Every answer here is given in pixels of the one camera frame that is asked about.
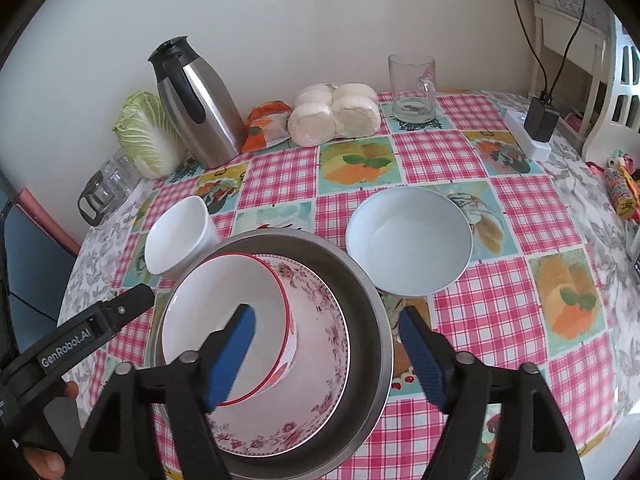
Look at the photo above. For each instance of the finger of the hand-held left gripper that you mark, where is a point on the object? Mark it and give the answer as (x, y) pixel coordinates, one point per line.
(131, 305)

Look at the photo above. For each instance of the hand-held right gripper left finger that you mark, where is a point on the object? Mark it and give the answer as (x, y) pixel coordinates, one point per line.
(230, 360)

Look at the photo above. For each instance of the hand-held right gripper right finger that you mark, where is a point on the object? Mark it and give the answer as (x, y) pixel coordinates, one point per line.
(425, 355)

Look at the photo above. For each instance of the red rimmed strawberry bowl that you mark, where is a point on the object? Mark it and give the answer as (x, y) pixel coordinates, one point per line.
(210, 305)

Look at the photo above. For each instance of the stainless steel basin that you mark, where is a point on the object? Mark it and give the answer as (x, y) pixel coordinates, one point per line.
(360, 310)

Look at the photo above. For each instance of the pink floral white plate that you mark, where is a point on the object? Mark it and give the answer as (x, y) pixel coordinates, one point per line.
(320, 340)

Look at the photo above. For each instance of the person's left hand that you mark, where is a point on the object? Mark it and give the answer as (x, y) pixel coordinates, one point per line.
(45, 462)

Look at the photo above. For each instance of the small white bowl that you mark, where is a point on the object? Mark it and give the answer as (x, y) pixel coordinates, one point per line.
(175, 235)

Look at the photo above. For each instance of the pink checkered fruit tablecloth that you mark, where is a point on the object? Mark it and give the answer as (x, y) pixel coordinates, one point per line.
(500, 310)

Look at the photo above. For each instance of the blue panel with pink edge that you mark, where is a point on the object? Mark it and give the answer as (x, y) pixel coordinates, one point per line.
(35, 250)

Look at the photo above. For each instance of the light blue bowl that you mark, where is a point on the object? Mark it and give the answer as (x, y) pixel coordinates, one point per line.
(410, 240)

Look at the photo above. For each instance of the napa cabbage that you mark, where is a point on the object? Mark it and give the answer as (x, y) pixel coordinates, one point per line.
(145, 135)

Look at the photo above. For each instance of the stainless steel thermos carafe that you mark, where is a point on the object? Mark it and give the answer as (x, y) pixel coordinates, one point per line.
(205, 110)

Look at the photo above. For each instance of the orange plastic packet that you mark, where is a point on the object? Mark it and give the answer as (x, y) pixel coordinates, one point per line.
(265, 130)

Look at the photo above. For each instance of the white power strip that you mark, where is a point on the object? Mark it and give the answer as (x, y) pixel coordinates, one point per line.
(537, 150)

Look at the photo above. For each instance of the clear glass mug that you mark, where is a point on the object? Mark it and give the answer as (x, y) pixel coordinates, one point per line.
(410, 105)

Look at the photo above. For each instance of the yellow snack packet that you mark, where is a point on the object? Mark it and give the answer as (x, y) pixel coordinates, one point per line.
(620, 192)

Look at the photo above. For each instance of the black power adapter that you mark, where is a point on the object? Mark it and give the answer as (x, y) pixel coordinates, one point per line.
(542, 120)

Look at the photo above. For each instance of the pink snack packet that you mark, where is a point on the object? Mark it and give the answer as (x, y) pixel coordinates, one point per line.
(622, 161)

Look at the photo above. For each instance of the white wooden frame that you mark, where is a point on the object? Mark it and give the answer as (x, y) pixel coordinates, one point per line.
(565, 30)

